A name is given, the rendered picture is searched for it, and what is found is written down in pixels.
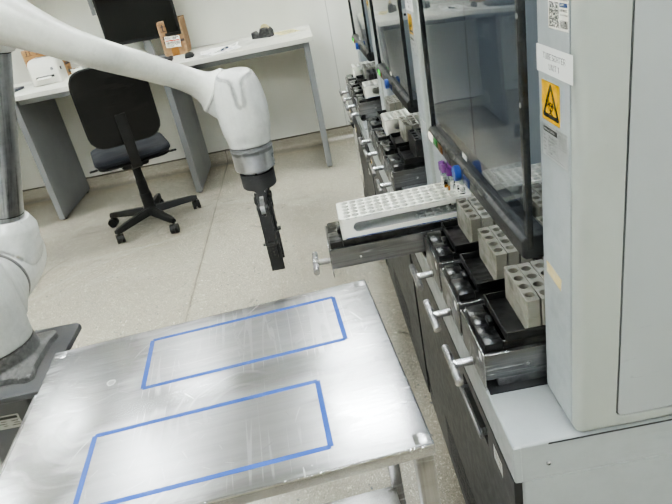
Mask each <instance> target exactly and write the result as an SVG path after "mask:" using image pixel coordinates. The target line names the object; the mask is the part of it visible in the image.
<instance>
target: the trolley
mask: <svg viewBox="0 0 672 504"><path fill-rule="evenodd" d="M435 453H436V450H435V444H434V441H433V439H432V436H431V434H430V432H429V429H428V427H427V425H426V422H425V420H424V418H423V415H422V413H421V410H420V408H419V406H418V403H417V401H416V399H415V396H414V394H413V392H412V389H411V387H410V385H409V382H408V380H407V377H406V375H405V373H404V370H403V368H402V366H401V363H400V361H399V359H398V356H397V354H396V351H395V349H394V347H393V344H392V342H391V340H390V337H389V335H388V333H387V330H386V328H385V326H384V323H383V321H382V318H381V316H380V314H379V311H378V309H377V307H376V304H375V302H374V300H373V297H372V295H371V292H370V290H369V288H368V285H367V283H366V281H365V280H364V279H363V280H359V281H355V282H351V283H347V284H343V285H338V286H334V287H330V288H326V289H322V290H318V291H313V292H309V293H305V294H301V295H297V296H292V297H288V298H284V299H280V300H276V301H272V302H267V303H263V304H259V305H255V306H251V307H247V308H242V309H238V310H234V311H230V312H226V313H222V314H217V315H213V316H209V317H205V318H201V319H197V320H192V321H188V322H184V323H180V324H176V325H171V326H167V327H163V328H159V329H155V330H151V331H146V332H142V333H138V334H134V335H130V336H126V337H121V338H117V339H113V340H109V341H105V342H101V343H96V344H92V345H88V346H84V347H80V348H75V349H71V350H67V351H63V352H59V353H56V354H55V356H54V358H53V360H52V363H51V365H50V367H49V369H48V371H47V374H46V376H45V378H44V380H43V383H42V385H41V387H40V389H39V391H38V394H37V395H34V397H33V399H32V401H31V403H30V405H29V408H28V410H27V412H26V414H25V416H24V419H23V421H22V423H21V425H20V427H19V430H18V432H17V434H16V436H15V438H14V440H13V443H12V445H11V447H10V449H9V451H8V454H7V456H6V458H5V460H4V462H3V465H2V467H1V469H0V504H246V503H250V502H254V501H258V500H261V499H265V498H269V497H273V496H277V495H281V494H285V493H288V492H292V491H296V490H300V489H304V488H308V487H312V486H315V485H319V484H323V483H327V482H331V481H335V480H338V479H342V478H346V477H350V476H354V475H358V474H362V473H365V472H369V471H373V470H377V469H381V468H385V467H388V471H389V476H390V481H391V486H390V487H386V488H382V489H378V490H375V491H371V492H367V493H363V494H359V495H356V496H352V497H348V498H344V499H340V500H336V501H333V502H329V503H325V504H406V498H405V493H404V487H403V482H402V477H401V471H400V466H399V464H400V463H404V462H408V461H412V460H413V462H414V468H415V474H416V479H417V485H418V491H419V497H420V503H421V504H441V500H440V493H439V486H438V479H437V473H436V466H435V459H434V454H435Z"/></svg>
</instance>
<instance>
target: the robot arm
mask: <svg viewBox="0 0 672 504"><path fill-rule="evenodd" d="M16 48H18V49H22V50H26V51H30V52H35V53H39V54H43V55H46V56H50V57H54V58H57V59H61V60H64V61H68V62H71V63H75V64H78V65H82V66H85V67H89V68H92V69H96V70H100V71H104V72H109V73H113V74H117V75H122V76H126V77H130V78H135V79H139V80H143V81H148V82H152V83H156V84H160V85H164V86H168V87H171V88H174V89H177V90H180V91H182V92H185V93H187V94H189V95H191V96H193V97H194V98H196V99H197V100H198V101H199V102H200V103H201V105H202V107H203V110H204V111H205V112H207V113H209V114H210V115H212V116H214V117H215V118H217V119H218V121H219V124H220V127H221V130H222V133H223V135H224V137H225V139H226V140H227V142H228V145H229V148H230V153H231V155H232V159H233V163H234V167H235V170H236V172H237V173H240V177H241V181H242V185H243V188H244V189H245V190H246V191H253V192H255V193H254V197H253V199H254V204H255V205H256V210H257V212H258V216H259V219H260V223H261V227H262V231H263V235H264V240H265V243H264V244H263V246H266V247H267V251H268V255H269V259H270V263H271V267H272V271H275V270H281V269H285V264H284V260H283V258H284V257H285V253H284V249H283V245H282V240H281V236H280V232H279V230H281V226H277V223H278V221H277V220H276V215H275V211H274V204H273V199H272V191H271V190H270V187H272V186H273V185H275V183H276V181H277V179H276V175H275V170H274V165H275V159H274V155H273V153H274V151H273V147H272V141H271V137H270V128H271V124H270V115H269V109H268V104H267V100H266V97H265V94H264V92H263V88H262V86H261V84H260V82H259V80H258V78H257V77H256V75H255V74H254V72H253V71H252V70H251V69H250V68H247V67H234V68H230V69H226V70H224V69H221V68H218V69H217V70H214V71H210V72H206V71H201V70H198V69H194V68H191V67H188V66H185V65H182V64H179V63H176V62H173V61H170V60H166V59H163V58H160V57H157V56H154V55H151V54H148V53H145V52H142V51H139V50H136V49H133V48H130V47H127V46H124V45H121V44H118V43H114V42H111V41H108V40H105V39H102V38H99V37H96V36H94V35H91V34H88V33H86V32H83V31H81V30H78V29H76V28H74V27H71V26H69V25H67V24H65V23H63V22H61V21H59V20H58V19H56V18H54V17H52V16H50V15H49V14H47V13H45V12H44V11H42V10H40V9H39V8H37V7H35V6H34V5H32V4H30V3H29V2H27V1H26V0H0V386H5V385H10V384H16V383H18V384H24V383H27V382H30V381H31V380H33V379H34V378H35V375H36V370H37V368H38V366H39V365H40V363H41V361H42V360H43V358H44V356H45V355H46V353H47V351H48V350H49V348H50V346H51V345H52V343H53V342H54V341H55V340H56V339H57V338H58V337H59V336H58V333H57V331H55V330H50V331H46V332H43V333H39V334H36V333H35V331H34V330H33V328H32V326H31V324H30V322H29V319H28V316H27V312H28V297H29V296H30V295H31V293H32V292H33V290H34V289H35V287H36V285H37V284H38V282H39V280H40V278H41V276H42V273H43V271H44V268H45V265H46V259H47V252H46V247H45V243H44V241H43V239H42V238H41V235H40V231H39V227H38V223H37V220H36V219H35V218H34V217H33V216H32V215H30V214H29V213H28V212H27V211H25V210H24V201H23V189H22V177H21V164H20V152H19V140H18V128H17V115H16V103H15V91H14V78H13V66H12V54H11V52H13V51H15V49H16Z"/></svg>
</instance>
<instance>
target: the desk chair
mask: <svg viewBox="0 0 672 504"><path fill-rule="evenodd" d="M68 88H69V92H70V94H71V97H72V100H73V102H74V105H75V107H76V110H77V113H78V115H79V118H80V120H81V123H82V126H83V128H84V131H85V134H86V136H87V139H88V141H89V142H90V144H91V145H93V146H94V147H95V149H93V150H92V151H91V157H92V161H93V164H94V167H95V168H97V169H98V170H94V171H90V172H89V173H90V174H91V173H95V172H98V171H100V172H108V171H112V170H116V169H119V168H122V169H123V170H128V169H131V168H132V171H133V174H134V177H135V179H136V184H137V187H138V190H139V193H140V194H139V195H140V198H141V201H142V204H143V206H142V207H136V208H131V209H125V210H120V211H115V212H112V213H110V214H109V216H110V220H109V222H108V225H109V226H110V227H111V228H115V227H116V226H117V225H118V224H119V219H118V218H117V217H127V216H133V217H132V218H130V219H129V220H127V221H126V222H125V223H123V224H122V225H120V226H119V227H118V228H117V229H116V230H115V231H114V232H115V234H117V235H115V236H116V239H117V242H118V244H121V241H123V243H124V242H126V239H125V236H124V234H123V232H124V231H126V230H128V229H129V228H131V227H132V226H134V225H136V224H137V223H139V222H141V221H142V220H144V219H146V218H147V217H149V216H153V217H156V218H158V219H161V220H163V221H166V222H169V223H172V224H170V225H169V228H170V232H171V234H173V233H175V232H176V233H178V232H180V227H179V224H178V223H175V222H176V219H175V218H174V217H173V216H171V215H169V214H168V213H166V212H164V211H163V210H166V209H169V208H172V207H176V206H179V205H182V204H185V203H188V202H191V201H192V205H193V208H194V209H197V207H198V208H201V204H200V201H199V199H197V196H196V195H190V196H186V197H182V198H177V199H173V200H169V201H165V202H164V200H163V199H162V198H161V195H160V193H157V194H155V196H154V197H152V194H151V191H150V190H149V188H148V185H147V182H146V179H145V178H144V175H143V173H142V170H141V167H142V166H143V165H145V164H148V163H149V160H150V159H153V158H156V157H160V156H163V155H165V154H167V153H168V152H172V151H176V150H177V149H176V148H175V149H171V150H169V148H170V143H169V142H168V140H167V139H166V138H165V137H164V136H163V135H162V134H161V133H160V132H158V131H159V128H160V118H159V115H158V112H157V108H156V105H155V102H154V99H153V95H152V92H151V89H150V85H149V82H148V81H143V80H139V79H135V78H130V77H126V76H122V75H117V74H113V73H109V72H104V71H100V70H96V69H92V68H85V69H81V70H78V71H76V72H74V73H73V74H72V75H71V76H70V77H69V81H68Z"/></svg>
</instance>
